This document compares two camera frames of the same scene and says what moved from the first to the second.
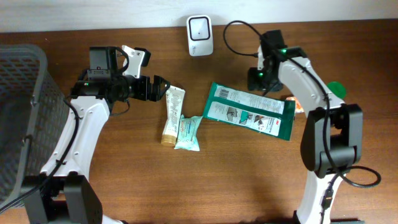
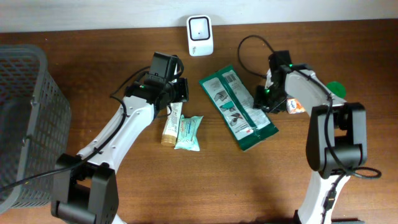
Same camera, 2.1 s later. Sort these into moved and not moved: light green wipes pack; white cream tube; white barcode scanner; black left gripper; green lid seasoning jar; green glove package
Moved: black left gripper; green glove package
Not moved: light green wipes pack; white cream tube; white barcode scanner; green lid seasoning jar
